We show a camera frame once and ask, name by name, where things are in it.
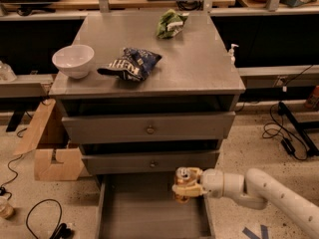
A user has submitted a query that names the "white bowl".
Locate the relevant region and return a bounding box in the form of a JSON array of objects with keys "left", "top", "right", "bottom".
[{"left": 52, "top": 45, "right": 95, "bottom": 79}]

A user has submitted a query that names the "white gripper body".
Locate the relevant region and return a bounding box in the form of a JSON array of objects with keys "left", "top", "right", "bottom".
[{"left": 200, "top": 168, "right": 244, "bottom": 198}]

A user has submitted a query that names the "black power adapter cable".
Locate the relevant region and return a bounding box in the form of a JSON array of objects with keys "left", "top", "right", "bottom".
[{"left": 261, "top": 102, "right": 312, "bottom": 162}]

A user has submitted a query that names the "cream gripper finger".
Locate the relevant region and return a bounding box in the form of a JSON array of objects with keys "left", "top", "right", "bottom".
[
  {"left": 188, "top": 167, "right": 203, "bottom": 183},
  {"left": 172, "top": 184, "right": 205, "bottom": 197}
]

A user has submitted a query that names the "clear plastic cup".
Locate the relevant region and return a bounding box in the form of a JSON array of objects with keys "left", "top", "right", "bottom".
[{"left": 0, "top": 196, "right": 14, "bottom": 219}]

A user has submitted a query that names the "grey middle drawer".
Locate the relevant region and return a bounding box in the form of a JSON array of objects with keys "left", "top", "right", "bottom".
[{"left": 82, "top": 150, "right": 219, "bottom": 175}]

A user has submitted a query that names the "green chip bag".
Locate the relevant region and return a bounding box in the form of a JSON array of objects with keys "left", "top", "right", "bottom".
[{"left": 156, "top": 9, "right": 189, "bottom": 39}]

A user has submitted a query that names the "black floor cable loop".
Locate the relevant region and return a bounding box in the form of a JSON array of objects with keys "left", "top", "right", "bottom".
[{"left": 25, "top": 198, "right": 73, "bottom": 239}]

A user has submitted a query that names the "wooden block stand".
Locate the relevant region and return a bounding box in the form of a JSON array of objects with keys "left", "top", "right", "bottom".
[{"left": 14, "top": 99, "right": 90, "bottom": 181}]

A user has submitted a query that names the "white pump bottle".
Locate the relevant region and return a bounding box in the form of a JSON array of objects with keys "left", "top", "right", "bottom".
[{"left": 228, "top": 44, "right": 239, "bottom": 65}]

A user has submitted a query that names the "grey top drawer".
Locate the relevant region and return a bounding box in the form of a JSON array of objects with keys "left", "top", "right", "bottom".
[{"left": 62, "top": 112, "right": 235, "bottom": 144}]

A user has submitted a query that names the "orange bottle on floor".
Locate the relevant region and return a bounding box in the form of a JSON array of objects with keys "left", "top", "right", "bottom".
[{"left": 305, "top": 86, "right": 319, "bottom": 110}]

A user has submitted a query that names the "blue chip bag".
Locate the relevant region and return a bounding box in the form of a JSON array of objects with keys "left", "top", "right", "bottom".
[{"left": 98, "top": 48, "right": 161, "bottom": 82}]

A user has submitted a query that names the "orange soda can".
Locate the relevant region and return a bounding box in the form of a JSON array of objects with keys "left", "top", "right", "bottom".
[{"left": 172, "top": 167, "right": 191, "bottom": 203}]

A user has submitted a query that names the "grey drawer cabinet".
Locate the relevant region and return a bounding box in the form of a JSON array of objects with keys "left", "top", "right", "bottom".
[{"left": 50, "top": 11, "right": 245, "bottom": 175}]

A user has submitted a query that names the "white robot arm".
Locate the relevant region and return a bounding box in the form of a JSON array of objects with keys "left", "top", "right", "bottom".
[{"left": 171, "top": 167, "right": 319, "bottom": 239}]

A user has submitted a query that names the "grey open bottom drawer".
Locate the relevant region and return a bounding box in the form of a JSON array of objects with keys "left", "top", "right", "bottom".
[{"left": 95, "top": 172, "right": 215, "bottom": 239}]

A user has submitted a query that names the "clear container at left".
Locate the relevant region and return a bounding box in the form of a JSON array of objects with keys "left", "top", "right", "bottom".
[{"left": 0, "top": 61, "right": 17, "bottom": 82}]

